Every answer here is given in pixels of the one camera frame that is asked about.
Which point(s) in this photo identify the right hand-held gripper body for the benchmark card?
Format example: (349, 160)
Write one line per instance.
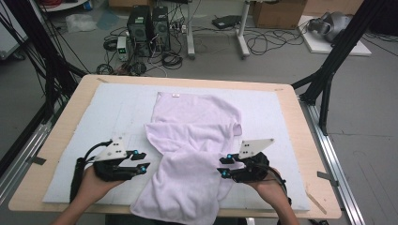
(253, 148)

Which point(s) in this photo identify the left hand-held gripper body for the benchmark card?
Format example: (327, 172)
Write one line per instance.
(111, 151)

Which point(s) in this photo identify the pale pink towel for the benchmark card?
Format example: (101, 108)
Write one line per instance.
(187, 140)

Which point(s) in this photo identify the person's left hand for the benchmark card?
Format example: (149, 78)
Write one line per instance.
(90, 187)

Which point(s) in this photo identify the person's right hand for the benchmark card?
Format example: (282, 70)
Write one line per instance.
(270, 189)

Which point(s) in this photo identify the white foam mat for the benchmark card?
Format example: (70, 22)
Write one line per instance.
(119, 115)

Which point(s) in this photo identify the black tape strip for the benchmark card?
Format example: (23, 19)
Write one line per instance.
(327, 177)
(37, 160)

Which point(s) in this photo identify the white bench power supply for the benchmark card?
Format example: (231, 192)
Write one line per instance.
(122, 48)

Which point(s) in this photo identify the white desk leg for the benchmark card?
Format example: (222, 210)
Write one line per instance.
(242, 34)
(190, 34)

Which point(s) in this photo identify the white floor board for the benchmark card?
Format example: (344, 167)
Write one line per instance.
(322, 47)

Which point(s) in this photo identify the wide black computer tower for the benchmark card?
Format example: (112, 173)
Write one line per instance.
(139, 29)

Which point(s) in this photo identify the narrow black computer tower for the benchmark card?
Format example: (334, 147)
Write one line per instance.
(161, 28)

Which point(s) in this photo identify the flat black device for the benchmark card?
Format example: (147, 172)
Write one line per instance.
(226, 21)

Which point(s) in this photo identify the teal plastic sheet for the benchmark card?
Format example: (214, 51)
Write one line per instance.
(108, 20)

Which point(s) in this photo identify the clear plastic bag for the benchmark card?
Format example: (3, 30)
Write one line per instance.
(79, 22)

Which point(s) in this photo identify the brown cardboard box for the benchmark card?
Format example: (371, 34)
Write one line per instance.
(278, 14)

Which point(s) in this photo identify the grey helmet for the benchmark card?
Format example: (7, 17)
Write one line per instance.
(333, 25)

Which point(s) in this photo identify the aluminium rail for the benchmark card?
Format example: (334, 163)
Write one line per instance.
(25, 156)
(338, 172)

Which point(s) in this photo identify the black metal frame stand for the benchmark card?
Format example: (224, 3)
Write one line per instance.
(341, 47)
(47, 56)

